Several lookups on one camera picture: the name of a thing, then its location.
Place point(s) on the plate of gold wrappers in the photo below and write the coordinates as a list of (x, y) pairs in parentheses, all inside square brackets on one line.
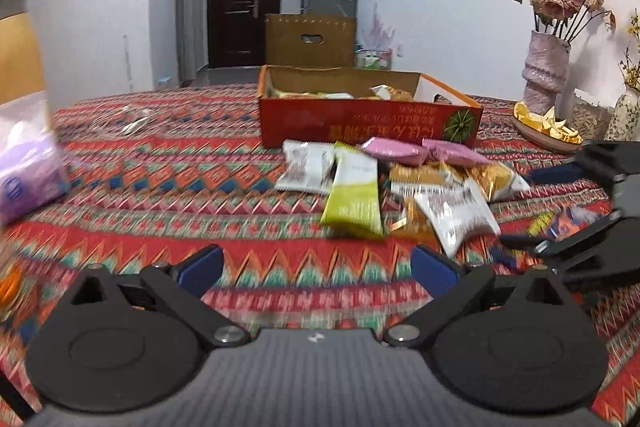
[(545, 130)]

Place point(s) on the green white snack packet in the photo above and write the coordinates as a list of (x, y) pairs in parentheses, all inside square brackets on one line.
[(353, 206)]

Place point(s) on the red cardboard snack box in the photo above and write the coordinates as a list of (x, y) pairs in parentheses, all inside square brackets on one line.
[(352, 105)]

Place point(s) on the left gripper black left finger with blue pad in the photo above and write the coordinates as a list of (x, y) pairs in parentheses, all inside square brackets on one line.
[(116, 343)]

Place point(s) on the white pumpkin seed crisp packet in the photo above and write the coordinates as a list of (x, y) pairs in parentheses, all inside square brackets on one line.
[(456, 214)]

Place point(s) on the pink textured vase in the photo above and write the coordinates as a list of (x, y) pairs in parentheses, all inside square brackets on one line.
[(545, 71)]

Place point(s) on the orange red snack packet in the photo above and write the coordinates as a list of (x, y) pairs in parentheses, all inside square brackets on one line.
[(558, 225)]

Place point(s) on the pink snack packet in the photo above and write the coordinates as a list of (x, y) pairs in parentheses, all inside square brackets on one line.
[(394, 151), (453, 154)]

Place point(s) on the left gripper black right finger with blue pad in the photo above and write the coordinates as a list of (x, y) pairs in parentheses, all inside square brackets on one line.
[(506, 343)]

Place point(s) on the clear plastic wrapper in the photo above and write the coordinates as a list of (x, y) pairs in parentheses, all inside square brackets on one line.
[(122, 121)]

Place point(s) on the brown wooden chair back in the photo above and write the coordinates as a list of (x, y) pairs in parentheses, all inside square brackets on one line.
[(310, 40)]

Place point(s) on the yellow flower branches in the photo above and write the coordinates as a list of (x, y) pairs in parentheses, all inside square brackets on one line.
[(630, 65)]

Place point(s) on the purple plastic bag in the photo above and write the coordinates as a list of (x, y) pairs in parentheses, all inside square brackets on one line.
[(32, 170)]

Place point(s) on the yellow wooden cabinet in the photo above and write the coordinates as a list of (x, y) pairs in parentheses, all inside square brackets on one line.
[(21, 70)]

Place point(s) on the glass jar of seeds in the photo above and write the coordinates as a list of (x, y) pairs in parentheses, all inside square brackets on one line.
[(589, 117)]

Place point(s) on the wire basket of items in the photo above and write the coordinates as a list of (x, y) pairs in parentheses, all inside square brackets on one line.
[(374, 59)]

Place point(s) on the white gold snack packet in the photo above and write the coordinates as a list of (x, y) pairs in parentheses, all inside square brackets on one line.
[(497, 181)]

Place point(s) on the speckled white vase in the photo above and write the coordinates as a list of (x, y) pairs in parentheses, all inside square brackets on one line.
[(625, 117)]

